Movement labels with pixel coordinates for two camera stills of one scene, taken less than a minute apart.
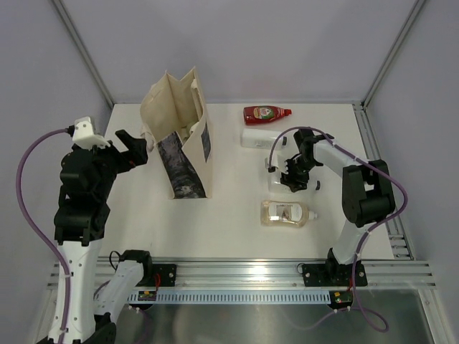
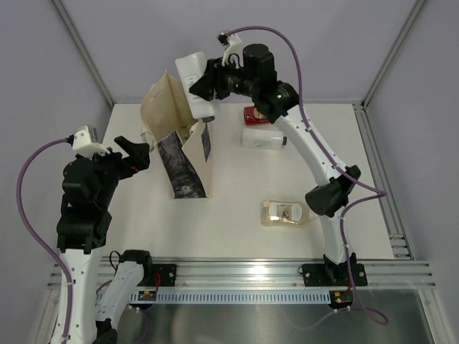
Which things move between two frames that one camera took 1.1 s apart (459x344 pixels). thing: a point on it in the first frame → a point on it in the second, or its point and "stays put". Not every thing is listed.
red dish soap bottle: [259, 114] stays put
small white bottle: [275, 180] → [190, 67]
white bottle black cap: [264, 138] stays put
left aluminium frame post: [83, 49] stays put
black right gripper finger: [285, 179] → [204, 87]
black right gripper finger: [297, 185] → [206, 94]
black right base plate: [333, 275] stays put
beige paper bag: [176, 120] stays put
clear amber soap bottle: [292, 213] stays put
